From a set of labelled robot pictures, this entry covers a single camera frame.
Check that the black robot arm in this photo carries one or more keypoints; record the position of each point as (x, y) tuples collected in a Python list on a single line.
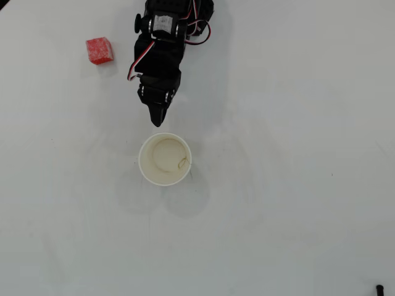
[(160, 55)]

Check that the black stand post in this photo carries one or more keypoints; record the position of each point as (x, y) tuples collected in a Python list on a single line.
[(380, 291)]

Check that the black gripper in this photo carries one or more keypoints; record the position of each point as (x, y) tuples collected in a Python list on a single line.
[(156, 95)]

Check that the red cube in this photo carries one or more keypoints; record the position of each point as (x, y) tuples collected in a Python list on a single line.
[(99, 50)]

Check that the tan paper cup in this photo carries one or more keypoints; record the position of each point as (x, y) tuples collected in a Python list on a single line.
[(148, 172)]

